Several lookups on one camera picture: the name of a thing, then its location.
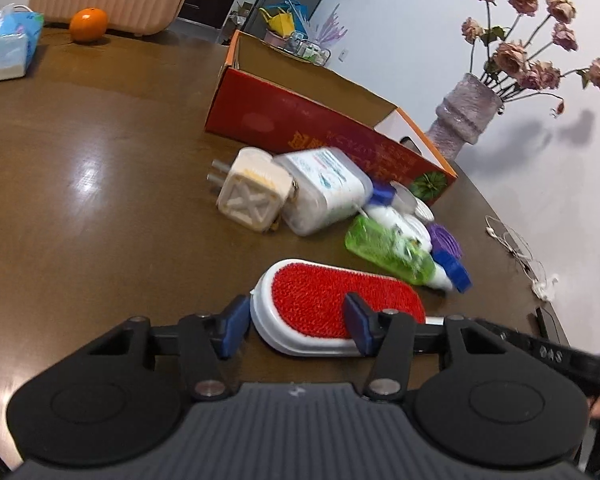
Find blue tissue pack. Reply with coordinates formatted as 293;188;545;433
0;3;44;81

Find red cardboard box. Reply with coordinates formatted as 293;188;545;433
204;32;457;204

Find black phone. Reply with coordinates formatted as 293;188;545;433
535;304;569;346

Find wire rack with bottles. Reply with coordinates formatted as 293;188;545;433
285;32;332;66

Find white earphones cable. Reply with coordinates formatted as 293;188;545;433
483;213;562;304

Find pink textured vase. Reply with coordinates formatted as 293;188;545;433
426;73;503;160

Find purple plastic lid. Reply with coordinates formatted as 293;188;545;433
426;222;463;259

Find yellow watering can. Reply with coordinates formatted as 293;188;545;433
259;6;296;39

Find dried pink roses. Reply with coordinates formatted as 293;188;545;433
460;0;600;116

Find orange fruit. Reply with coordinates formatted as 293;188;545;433
69;8;108;44

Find green liquid bottle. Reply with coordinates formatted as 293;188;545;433
344;216;436;285

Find white bottle blue cap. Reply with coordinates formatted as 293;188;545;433
364;182;471;292

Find red white lint brush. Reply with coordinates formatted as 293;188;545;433
250;259;426;358

